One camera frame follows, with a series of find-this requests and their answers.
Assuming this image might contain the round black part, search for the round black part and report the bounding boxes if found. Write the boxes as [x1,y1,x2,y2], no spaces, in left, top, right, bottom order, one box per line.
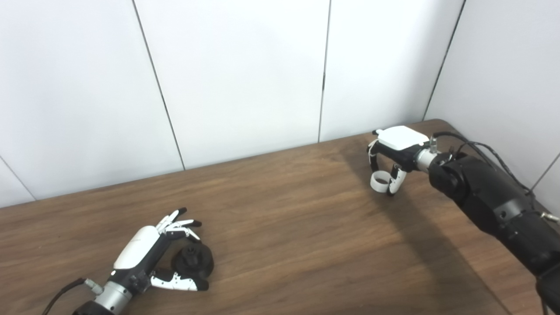
[171,244,215,279]

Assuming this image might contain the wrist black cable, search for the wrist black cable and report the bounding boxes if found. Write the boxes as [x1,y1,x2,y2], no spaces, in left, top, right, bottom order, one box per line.
[431,131,560,224]
[42,277,104,315]

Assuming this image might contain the white ring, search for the white ring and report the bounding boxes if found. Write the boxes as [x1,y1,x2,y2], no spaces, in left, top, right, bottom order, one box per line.
[371,171,393,193]

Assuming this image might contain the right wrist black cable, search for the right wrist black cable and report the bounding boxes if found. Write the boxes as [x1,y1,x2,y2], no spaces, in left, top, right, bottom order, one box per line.
[431,131,560,224]

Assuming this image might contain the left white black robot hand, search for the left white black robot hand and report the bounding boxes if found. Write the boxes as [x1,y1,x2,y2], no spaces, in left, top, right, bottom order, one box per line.
[107,207,210,293]

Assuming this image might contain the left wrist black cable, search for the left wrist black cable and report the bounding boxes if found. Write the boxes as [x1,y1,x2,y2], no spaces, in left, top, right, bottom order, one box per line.
[42,277,104,315]

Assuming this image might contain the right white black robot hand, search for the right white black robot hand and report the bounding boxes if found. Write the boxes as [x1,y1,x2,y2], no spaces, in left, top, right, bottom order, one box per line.
[367,126,430,196]

